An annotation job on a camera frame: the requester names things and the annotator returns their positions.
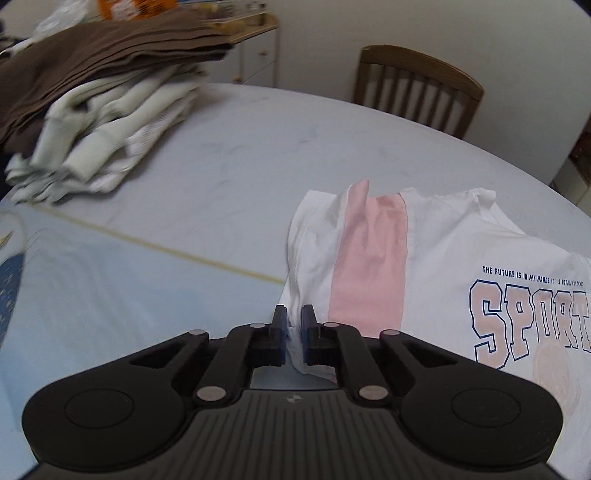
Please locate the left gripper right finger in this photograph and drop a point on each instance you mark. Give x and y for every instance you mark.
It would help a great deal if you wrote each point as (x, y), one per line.
(343, 348)

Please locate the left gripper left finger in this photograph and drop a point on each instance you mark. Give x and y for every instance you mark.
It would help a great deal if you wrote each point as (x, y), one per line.
(245, 349)

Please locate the white pink sport t-shirt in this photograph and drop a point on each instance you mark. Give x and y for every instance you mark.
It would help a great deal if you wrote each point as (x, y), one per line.
(452, 270)

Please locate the light blue table mat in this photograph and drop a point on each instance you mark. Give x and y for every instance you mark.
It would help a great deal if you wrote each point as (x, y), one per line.
(73, 297)

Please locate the pale green folded sweater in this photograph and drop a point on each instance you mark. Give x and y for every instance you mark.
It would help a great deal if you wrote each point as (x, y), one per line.
(95, 134)

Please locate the dark wooden slat chair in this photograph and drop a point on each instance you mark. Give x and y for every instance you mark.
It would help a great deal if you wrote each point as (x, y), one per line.
(417, 87)

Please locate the white drawer sideboard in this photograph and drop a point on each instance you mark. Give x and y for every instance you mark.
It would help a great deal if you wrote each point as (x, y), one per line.
(254, 58)

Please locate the brown folded garment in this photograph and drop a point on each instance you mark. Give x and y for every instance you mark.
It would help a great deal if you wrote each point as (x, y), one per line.
(36, 77)

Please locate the orange snack bag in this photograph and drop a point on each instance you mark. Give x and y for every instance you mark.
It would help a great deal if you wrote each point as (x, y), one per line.
(124, 10)

